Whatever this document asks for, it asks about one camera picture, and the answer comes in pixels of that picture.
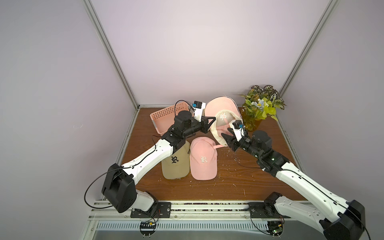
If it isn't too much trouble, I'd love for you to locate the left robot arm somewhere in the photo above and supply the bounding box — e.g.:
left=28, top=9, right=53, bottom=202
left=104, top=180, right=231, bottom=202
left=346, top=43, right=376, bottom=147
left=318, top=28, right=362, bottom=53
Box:
left=102, top=111, right=216, bottom=213

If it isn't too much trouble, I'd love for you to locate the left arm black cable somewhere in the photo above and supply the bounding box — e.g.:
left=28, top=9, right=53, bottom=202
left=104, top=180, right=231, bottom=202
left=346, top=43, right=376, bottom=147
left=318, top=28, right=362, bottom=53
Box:
left=83, top=99, right=196, bottom=210

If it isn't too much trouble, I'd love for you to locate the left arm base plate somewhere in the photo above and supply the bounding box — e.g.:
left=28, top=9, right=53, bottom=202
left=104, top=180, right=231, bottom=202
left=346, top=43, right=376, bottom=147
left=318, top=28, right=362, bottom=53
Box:
left=130, top=202, right=172, bottom=220

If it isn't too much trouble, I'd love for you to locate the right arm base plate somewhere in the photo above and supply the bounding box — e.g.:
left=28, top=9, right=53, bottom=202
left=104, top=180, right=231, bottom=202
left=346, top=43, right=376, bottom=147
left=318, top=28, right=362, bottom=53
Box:
left=247, top=202, right=290, bottom=219

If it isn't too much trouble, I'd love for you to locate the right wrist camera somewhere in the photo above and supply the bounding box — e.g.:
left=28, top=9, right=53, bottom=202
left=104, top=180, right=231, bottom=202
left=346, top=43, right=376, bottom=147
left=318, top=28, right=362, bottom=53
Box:
left=230, top=120, right=247, bottom=142

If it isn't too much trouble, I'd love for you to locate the artificial green plant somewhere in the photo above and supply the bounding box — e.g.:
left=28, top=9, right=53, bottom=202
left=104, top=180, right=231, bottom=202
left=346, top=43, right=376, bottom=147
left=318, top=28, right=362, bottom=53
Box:
left=241, top=85, right=286, bottom=121

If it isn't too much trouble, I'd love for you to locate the left circuit board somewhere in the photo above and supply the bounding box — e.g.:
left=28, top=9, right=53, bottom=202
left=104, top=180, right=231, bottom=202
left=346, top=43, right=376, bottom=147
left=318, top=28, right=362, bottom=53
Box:
left=139, top=221, right=158, bottom=238

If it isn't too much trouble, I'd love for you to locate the beige baseball cap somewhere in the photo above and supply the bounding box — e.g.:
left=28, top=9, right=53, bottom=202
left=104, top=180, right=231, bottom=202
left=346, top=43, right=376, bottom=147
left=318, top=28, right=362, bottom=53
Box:
left=161, top=141, right=190, bottom=180

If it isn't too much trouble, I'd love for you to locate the right circuit board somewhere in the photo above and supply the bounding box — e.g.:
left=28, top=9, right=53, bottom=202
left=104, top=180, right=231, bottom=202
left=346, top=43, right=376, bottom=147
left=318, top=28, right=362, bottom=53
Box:
left=267, top=221, right=284, bottom=238

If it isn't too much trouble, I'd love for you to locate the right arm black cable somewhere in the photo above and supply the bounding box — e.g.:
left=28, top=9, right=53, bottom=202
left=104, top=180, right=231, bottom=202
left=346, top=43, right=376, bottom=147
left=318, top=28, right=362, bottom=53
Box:
left=233, top=146, right=372, bottom=240

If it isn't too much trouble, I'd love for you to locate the pink plastic basket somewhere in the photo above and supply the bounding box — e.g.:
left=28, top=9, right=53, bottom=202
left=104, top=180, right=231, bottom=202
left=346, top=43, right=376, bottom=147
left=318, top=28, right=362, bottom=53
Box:
left=150, top=101, right=190, bottom=136

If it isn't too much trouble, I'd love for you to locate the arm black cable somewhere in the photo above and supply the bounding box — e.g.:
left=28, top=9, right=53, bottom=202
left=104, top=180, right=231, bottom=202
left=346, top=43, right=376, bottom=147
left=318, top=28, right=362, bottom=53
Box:
left=233, top=146, right=372, bottom=240
left=83, top=99, right=196, bottom=210

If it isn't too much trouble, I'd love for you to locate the circuit board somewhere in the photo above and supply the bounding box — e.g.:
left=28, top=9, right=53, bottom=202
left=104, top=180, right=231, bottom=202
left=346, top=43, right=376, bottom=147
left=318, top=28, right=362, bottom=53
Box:
left=267, top=221, right=284, bottom=238
left=139, top=221, right=158, bottom=238

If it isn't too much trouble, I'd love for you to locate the pink baseball cap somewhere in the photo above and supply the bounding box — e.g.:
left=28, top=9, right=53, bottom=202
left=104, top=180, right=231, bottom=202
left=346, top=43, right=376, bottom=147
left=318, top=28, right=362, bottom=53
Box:
left=190, top=137, right=224, bottom=181
left=205, top=97, right=243, bottom=147

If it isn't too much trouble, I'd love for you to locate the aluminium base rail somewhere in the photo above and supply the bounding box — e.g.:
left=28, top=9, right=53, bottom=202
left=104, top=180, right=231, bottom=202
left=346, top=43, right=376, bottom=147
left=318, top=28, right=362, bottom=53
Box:
left=80, top=201, right=325, bottom=240

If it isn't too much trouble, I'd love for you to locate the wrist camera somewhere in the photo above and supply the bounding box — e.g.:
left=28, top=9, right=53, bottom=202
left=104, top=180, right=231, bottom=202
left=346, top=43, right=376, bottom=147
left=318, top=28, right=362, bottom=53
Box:
left=230, top=120, right=247, bottom=142
left=192, top=101, right=206, bottom=122

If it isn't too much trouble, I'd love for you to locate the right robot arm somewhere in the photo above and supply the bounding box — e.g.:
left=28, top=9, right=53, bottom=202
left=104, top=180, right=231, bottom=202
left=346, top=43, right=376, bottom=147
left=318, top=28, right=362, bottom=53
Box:
left=222, top=130, right=367, bottom=240

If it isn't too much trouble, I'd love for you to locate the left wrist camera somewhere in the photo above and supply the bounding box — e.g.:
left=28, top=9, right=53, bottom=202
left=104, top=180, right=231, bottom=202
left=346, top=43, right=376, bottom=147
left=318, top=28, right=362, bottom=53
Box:
left=192, top=101, right=206, bottom=122

